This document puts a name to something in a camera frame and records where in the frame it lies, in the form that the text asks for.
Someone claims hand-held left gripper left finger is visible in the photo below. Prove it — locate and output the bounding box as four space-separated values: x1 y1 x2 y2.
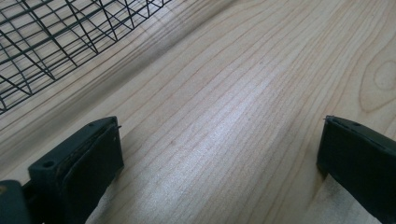
21 116 125 224

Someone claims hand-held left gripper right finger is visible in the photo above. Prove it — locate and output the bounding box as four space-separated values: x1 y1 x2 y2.
316 115 396 224

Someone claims black wire basket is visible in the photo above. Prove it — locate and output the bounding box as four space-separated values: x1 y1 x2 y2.
0 0 173 115

